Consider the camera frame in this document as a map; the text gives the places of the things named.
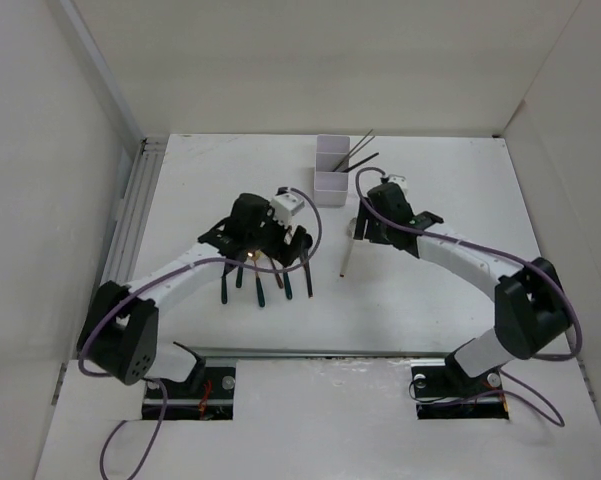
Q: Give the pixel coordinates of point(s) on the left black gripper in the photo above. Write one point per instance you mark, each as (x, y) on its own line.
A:
(277, 250)

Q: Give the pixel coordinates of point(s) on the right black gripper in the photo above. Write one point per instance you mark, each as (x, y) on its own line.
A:
(371, 233)

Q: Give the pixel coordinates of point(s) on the black spoon wooden handle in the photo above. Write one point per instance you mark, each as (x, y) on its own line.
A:
(308, 275)

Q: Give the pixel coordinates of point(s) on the beige spoon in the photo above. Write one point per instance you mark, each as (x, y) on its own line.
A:
(349, 247)

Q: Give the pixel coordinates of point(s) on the gold spoon green handle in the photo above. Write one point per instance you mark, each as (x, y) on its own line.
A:
(253, 257)
(287, 285)

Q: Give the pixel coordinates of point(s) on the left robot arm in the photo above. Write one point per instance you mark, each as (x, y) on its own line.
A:
(120, 336)

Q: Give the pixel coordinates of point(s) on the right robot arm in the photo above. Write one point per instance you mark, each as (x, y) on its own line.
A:
(530, 308)

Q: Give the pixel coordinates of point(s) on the white three-compartment utensil holder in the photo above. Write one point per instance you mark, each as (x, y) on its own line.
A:
(330, 185)

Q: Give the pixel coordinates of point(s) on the brown wooden spoon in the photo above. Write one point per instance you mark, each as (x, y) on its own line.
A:
(277, 274)

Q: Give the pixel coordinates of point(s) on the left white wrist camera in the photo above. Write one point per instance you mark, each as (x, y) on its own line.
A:
(285, 205)

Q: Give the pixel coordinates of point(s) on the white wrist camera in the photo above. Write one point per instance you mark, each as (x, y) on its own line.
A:
(400, 181)
(285, 205)

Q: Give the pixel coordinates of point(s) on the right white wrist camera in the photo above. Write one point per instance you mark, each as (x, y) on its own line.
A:
(400, 181)

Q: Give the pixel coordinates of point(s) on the gold fork green handle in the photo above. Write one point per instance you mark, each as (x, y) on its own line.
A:
(224, 286)
(239, 277)

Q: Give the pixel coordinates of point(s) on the aluminium rail front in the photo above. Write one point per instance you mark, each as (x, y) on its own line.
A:
(254, 354)

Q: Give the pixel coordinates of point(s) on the aluminium rail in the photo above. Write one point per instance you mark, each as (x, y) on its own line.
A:
(254, 354)
(130, 214)

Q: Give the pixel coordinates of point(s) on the aluminium rail left side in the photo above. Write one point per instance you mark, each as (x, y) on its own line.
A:
(130, 214)

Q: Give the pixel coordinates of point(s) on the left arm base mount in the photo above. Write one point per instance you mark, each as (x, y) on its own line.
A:
(208, 392)

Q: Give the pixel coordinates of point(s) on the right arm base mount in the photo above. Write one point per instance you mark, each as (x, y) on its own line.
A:
(438, 396)

